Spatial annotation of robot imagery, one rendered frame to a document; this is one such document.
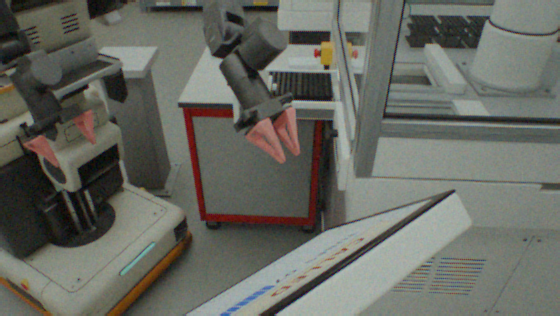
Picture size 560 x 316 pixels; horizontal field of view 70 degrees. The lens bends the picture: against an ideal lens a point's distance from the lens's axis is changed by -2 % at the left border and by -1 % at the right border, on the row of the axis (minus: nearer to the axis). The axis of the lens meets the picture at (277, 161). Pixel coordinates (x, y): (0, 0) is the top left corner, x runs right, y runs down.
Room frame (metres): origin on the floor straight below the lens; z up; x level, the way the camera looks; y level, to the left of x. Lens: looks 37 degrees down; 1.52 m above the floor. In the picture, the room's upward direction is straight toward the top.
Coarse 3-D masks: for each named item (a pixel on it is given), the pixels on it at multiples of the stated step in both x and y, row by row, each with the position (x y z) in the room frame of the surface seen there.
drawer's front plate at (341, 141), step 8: (336, 104) 1.06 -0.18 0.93; (336, 112) 1.02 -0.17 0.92; (336, 120) 1.00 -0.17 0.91; (344, 120) 0.97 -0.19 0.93; (336, 128) 0.98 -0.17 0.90; (344, 128) 0.93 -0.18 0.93; (344, 136) 0.89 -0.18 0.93; (336, 144) 0.93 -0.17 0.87; (344, 144) 0.85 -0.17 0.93; (344, 152) 0.81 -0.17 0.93; (336, 160) 0.91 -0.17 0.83; (344, 160) 0.79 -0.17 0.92; (344, 168) 0.79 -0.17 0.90; (344, 176) 0.79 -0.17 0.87; (344, 184) 0.79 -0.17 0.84
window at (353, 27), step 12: (348, 0) 1.32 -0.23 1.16; (360, 0) 1.05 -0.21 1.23; (348, 12) 1.28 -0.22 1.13; (360, 12) 1.03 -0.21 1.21; (348, 24) 1.25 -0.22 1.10; (360, 24) 1.00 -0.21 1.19; (348, 36) 1.22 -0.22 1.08; (360, 36) 0.98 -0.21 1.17; (348, 48) 1.19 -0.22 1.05; (360, 48) 0.95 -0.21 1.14; (348, 60) 1.16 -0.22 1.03; (360, 60) 0.93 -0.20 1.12; (348, 72) 1.12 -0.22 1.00; (360, 72) 0.91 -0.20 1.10; (360, 84) 0.89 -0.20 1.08
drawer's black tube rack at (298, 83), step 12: (276, 72) 1.35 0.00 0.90; (288, 72) 1.34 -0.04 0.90; (300, 72) 1.34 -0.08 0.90; (276, 84) 1.25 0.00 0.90; (288, 84) 1.25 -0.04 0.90; (300, 84) 1.25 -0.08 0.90; (312, 84) 1.25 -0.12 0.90; (324, 84) 1.25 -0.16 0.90; (276, 96) 1.22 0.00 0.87; (300, 96) 1.17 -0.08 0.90; (312, 96) 1.17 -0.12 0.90; (324, 96) 1.16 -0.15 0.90
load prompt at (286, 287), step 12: (372, 228) 0.35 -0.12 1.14; (384, 228) 0.32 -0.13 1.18; (360, 240) 0.32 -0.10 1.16; (336, 252) 0.31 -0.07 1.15; (324, 264) 0.28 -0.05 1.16; (300, 276) 0.28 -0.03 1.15; (312, 276) 0.26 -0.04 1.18; (276, 288) 0.27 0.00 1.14; (288, 288) 0.25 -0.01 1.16; (264, 300) 0.24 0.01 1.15; (240, 312) 0.24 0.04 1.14; (252, 312) 0.22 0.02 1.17
